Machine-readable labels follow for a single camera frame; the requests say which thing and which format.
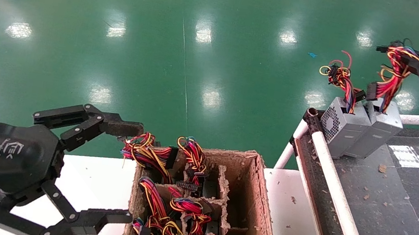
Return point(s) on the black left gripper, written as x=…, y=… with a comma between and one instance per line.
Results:
x=1, y=156

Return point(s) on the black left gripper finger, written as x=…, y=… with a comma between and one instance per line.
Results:
x=123, y=128

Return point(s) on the white label sticker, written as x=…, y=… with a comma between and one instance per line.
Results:
x=403, y=156

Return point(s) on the silver power supply with fan grille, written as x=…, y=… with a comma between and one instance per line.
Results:
x=346, y=130

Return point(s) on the small brown cardboard scrap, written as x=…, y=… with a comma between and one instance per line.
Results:
x=382, y=168

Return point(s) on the small blue scrap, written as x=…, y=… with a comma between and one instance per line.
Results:
x=312, y=55

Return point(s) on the black pipe connector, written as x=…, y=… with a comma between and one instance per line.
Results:
x=312, y=117

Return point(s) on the brown pulp cardboard box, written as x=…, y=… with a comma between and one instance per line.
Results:
x=258, y=209

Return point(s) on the short white frame pipe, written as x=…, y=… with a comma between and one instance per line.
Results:
x=288, y=151

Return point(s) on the long white frame pipe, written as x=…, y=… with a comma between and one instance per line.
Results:
x=344, y=219

